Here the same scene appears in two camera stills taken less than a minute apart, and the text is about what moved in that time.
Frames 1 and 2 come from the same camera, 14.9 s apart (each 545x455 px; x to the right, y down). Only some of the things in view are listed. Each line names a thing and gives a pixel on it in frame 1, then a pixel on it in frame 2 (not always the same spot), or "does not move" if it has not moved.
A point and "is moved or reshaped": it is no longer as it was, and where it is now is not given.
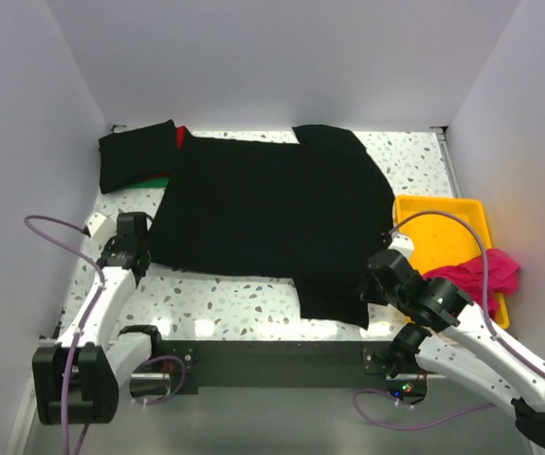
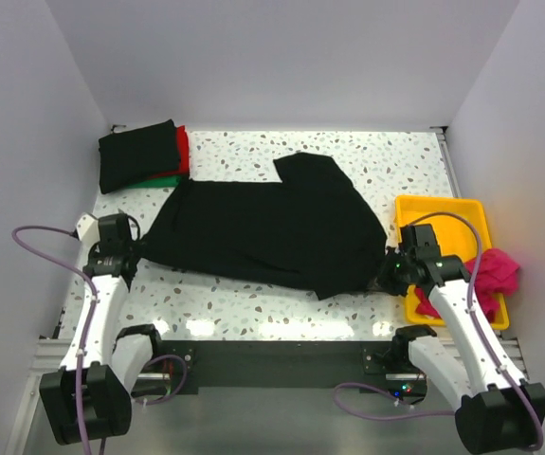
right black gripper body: (372, 293) → (395, 279)
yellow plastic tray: (444, 239) does not move
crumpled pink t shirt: (502, 274) does not move
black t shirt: (312, 212) is moved or reshaped
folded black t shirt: (136, 154) does not move
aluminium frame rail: (25, 419) does not move
